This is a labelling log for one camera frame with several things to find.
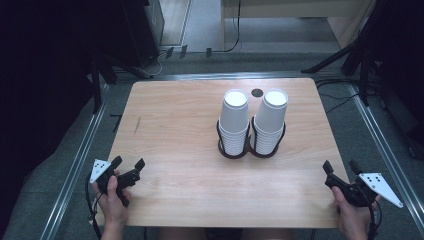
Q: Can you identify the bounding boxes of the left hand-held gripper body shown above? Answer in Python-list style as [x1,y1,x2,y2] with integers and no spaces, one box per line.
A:
[89,158,142,208]

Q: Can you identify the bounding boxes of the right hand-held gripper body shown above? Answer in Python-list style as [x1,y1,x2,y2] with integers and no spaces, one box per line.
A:
[324,172,405,209]

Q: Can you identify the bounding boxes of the person's right hand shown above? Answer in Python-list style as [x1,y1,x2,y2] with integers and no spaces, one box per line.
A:
[331,185,382,240]

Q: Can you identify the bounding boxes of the person's left hand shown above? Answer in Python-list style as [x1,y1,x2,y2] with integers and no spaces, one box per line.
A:
[92,175,132,228]

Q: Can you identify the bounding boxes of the stack of white paper cups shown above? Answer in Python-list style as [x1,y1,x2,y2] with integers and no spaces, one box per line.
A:
[250,87,290,156]
[218,88,251,157]

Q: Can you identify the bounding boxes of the black double cup holder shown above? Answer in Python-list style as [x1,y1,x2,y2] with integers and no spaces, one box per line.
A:
[215,118,287,160]

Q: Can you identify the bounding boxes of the black stand legs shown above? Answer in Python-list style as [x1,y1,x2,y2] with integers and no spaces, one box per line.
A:
[89,53,155,115]

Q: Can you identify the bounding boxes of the black tripod stand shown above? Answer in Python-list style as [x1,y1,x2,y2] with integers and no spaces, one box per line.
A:
[301,0,394,108]

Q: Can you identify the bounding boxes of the dark curtain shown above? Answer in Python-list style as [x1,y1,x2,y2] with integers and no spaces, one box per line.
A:
[0,0,129,231]
[376,0,424,161]

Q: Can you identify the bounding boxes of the black cabinet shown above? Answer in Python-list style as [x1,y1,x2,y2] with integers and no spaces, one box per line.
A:
[120,0,166,70]

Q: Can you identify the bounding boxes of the light wooden furniture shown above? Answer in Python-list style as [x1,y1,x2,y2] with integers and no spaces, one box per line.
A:
[220,0,379,50]

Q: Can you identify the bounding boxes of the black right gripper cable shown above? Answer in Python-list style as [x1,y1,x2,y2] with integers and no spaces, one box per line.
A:
[365,199,384,240]

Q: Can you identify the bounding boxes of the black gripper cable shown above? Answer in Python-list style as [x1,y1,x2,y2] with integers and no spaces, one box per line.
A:
[84,174,103,240]
[365,199,384,240]

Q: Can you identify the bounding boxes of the metal floor rail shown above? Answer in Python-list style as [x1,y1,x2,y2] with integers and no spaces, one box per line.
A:
[347,83,424,232]
[39,83,113,240]
[116,69,338,83]

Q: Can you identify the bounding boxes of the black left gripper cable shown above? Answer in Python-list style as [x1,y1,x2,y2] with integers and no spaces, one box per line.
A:
[84,174,103,240]

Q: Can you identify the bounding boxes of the black floor cables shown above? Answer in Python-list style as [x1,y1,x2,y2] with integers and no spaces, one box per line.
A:
[314,77,362,115]

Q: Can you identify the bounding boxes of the white thin cable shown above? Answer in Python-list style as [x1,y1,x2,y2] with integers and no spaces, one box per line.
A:
[142,49,168,78]

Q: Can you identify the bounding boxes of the black hanging cable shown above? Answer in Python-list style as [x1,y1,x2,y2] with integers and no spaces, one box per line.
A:
[211,0,242,54]

